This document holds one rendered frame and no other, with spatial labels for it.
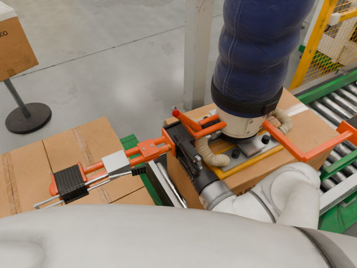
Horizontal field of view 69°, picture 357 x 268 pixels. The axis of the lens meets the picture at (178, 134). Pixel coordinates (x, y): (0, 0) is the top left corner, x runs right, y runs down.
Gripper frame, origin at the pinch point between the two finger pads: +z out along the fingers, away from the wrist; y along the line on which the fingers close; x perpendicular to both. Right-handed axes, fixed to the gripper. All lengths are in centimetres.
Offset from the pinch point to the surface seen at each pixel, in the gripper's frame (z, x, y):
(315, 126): -13, 59, 13
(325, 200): -33, 63, 48
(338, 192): -34, 72, 48
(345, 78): 21, 147, 45
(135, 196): 16, -14, 54
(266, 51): -8.3, 21.4, -30.3
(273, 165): -18.8, 30.3, 12.9
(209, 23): 94, 80, 21
